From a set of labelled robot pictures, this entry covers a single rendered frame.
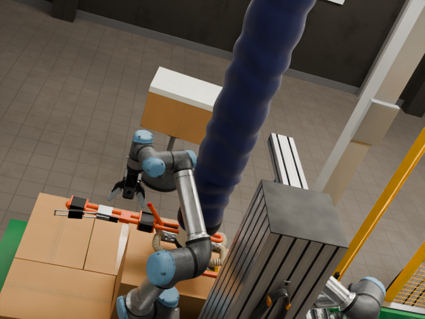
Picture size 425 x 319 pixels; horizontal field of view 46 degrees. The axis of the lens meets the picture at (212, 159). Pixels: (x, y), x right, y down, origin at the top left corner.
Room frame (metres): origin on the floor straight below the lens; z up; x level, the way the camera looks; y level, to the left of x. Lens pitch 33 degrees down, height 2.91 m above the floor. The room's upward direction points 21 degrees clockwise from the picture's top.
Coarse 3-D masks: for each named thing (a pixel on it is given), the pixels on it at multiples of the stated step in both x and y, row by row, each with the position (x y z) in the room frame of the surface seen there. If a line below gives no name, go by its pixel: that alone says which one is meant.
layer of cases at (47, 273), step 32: (32, 224) 2.21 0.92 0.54; (64, 224) 2.31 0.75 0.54; (96, 224) 2.41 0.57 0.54; (128, 224) 2.52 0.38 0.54; (32, 256) 1.98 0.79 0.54; (64, 256) 2.06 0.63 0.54; (96, 256) 2.15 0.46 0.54; (32, 288) 1.77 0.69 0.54; (64, 288) 1.85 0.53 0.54; (96, 288) 1.93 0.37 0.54
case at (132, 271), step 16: (128, 240) 1.98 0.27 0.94; (144, 240) 2.02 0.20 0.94; (128, 256) 1.87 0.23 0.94; (144, 256) 1.91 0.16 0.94; (128, 272) 1.76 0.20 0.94; (144, 272) 1.80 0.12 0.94; (128, 288) 1.69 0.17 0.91; (176, 288) 1.78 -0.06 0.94; (192, 288) 1.82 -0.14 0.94; (208, 288) 1.85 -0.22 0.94; (112, 304) 1.79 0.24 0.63; (192, 304) 1.77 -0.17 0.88
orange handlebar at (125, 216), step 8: (96, 208) 1.87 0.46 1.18; (120, 216) 1.86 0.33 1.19; (128, 216) 1.88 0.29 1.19; (136, 216) 1.91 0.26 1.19; (136, 224) 1.87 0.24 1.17; (168, 224) 1.94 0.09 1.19; (176, 224) 1.96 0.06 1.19; (176, 232) 1.91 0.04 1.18; (216, 240) 1.95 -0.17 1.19; (208, 272) 1.71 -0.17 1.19
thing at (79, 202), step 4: (72, 196) 1.86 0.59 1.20; (72, 200) 1.84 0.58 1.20; (76, 200) 1.85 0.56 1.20; (80, 200) 1.86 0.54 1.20; (84, 200) 1.87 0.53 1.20; (88, 200) 1.88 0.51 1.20; (68, 204) 1.80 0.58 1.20; (72, 204) 1.81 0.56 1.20; (76, 204) 1.82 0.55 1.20; (80, 204) 1.83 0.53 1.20; (84, 204) 1.84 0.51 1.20; (68, 208) 1.80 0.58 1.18; (72, 208) 1.81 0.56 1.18; (76, 208) 1.81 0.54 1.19; (80, 208) 1.81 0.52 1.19; (84, 208) 1.82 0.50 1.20
